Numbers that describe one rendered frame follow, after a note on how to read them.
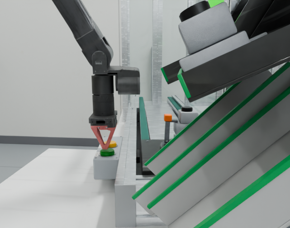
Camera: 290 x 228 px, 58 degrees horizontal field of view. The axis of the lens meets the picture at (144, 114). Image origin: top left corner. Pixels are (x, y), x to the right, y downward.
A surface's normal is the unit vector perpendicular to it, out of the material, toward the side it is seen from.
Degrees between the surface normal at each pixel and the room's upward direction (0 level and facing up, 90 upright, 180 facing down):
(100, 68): 100
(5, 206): 0
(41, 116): 90
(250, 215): 90
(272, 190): 90
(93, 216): 0
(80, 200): 0
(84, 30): 88
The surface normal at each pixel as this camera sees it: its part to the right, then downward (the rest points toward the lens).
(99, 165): 0.03, 0.21
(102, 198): 0.00, -0.98
